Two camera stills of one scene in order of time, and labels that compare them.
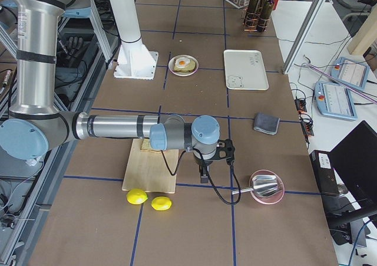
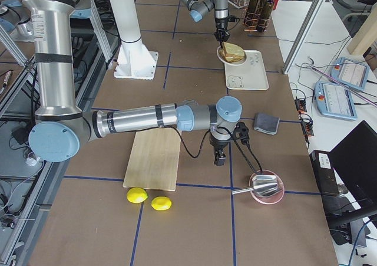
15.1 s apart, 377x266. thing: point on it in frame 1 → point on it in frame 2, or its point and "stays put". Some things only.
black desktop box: (324, 173) stays put
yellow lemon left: (136, 196) stays put
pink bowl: (270, 200) stays put
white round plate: (182, 74) → (231, 53)
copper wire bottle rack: (255, 19) stays put
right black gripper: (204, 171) → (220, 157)
